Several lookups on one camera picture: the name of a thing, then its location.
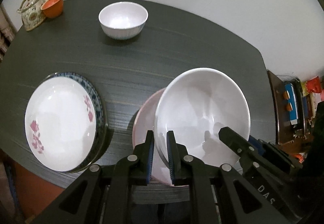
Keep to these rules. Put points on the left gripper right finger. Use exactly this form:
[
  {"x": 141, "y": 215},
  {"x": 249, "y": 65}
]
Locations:
[{"x": 201, "y": 179}]

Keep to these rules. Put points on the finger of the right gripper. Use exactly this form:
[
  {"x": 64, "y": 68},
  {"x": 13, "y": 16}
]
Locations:
[
  {"x": 235, "y": 142},
  {"x": 256, "y": 144}
]

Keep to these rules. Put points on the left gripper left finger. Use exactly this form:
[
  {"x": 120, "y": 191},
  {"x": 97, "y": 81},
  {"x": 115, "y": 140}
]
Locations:
[{"x": 112, "y": 198}]

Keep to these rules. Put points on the dark blue patterned plate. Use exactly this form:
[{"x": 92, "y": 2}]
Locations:
[{"x": 102, "y": 138}]

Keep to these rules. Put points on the large pink bowl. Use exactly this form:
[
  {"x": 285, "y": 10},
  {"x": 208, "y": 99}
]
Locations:
[{"x": 143, "y": 122}]

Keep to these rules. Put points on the white plate pink flowers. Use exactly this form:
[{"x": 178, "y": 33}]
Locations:
[{"x": 60, "y": 123}]

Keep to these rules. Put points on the white bowl blue pattern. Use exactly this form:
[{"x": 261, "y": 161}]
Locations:
[{"x": 123, "y": 20}]

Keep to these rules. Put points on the dark wooden side cabinet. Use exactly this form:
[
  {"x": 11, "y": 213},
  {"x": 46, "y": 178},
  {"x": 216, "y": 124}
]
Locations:
[{"x": 285, "y": 131}]

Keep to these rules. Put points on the blue white box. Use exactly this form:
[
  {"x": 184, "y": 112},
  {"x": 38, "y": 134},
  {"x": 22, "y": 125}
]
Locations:
[{"x": 291, "y": 106}]

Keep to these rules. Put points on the red packaging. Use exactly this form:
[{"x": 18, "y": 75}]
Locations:
[{"x": 312, "y": 86}]

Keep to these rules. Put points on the orange lidded cup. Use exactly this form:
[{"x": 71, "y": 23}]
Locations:
[{"x": 52, "y": 8}]

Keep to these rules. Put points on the floral ceramic teapot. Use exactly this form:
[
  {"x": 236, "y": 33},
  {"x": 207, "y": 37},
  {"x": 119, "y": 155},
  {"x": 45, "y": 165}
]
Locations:
[{"x": 31, "y": 14}]

